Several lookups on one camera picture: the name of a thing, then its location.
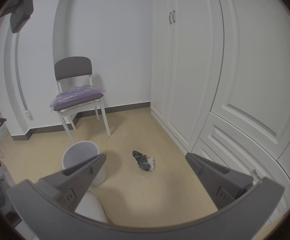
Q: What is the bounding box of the grey and white chair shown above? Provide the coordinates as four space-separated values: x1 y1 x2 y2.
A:
54 56 111 142

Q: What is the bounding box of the grey cable conduit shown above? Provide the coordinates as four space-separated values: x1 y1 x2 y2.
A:
15 33 28 112

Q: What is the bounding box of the crumpled white paper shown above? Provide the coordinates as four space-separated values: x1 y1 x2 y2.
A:
145 156 156 172

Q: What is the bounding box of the white trash bin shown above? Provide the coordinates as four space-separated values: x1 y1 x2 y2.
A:
61 140 107 186

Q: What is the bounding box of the white bedside table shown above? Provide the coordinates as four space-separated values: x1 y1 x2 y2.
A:
0 124 10 142

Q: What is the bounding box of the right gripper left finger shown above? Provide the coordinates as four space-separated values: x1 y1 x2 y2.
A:
38 153 107 212

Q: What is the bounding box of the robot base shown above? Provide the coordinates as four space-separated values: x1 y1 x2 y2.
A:
0 159 108 223

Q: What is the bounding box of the purple plastic bag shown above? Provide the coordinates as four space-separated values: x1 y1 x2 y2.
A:
49 85 105 109

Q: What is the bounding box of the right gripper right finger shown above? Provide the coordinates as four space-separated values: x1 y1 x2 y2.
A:
185 152 254 211

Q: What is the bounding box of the black plastic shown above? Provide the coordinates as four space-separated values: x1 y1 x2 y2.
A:
132 150 150 172

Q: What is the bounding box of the white wardrobe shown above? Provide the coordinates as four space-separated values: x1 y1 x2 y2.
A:
150 0 290 224

